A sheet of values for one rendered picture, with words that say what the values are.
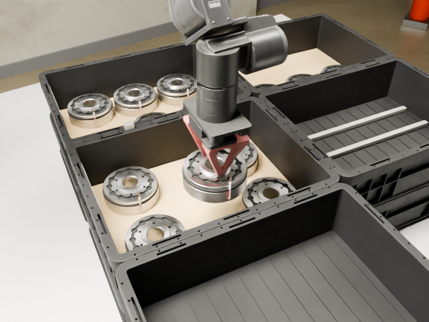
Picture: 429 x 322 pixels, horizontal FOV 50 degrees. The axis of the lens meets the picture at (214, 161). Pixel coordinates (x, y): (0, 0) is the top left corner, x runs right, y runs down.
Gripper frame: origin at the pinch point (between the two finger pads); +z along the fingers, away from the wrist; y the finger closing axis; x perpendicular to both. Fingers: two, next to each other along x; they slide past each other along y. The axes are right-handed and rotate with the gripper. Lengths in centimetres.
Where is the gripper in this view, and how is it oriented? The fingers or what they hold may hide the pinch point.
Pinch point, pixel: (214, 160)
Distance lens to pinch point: 71.5
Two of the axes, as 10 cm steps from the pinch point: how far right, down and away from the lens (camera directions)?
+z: -0.2, 7.7, 6.4
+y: -4.3, -5.9, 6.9
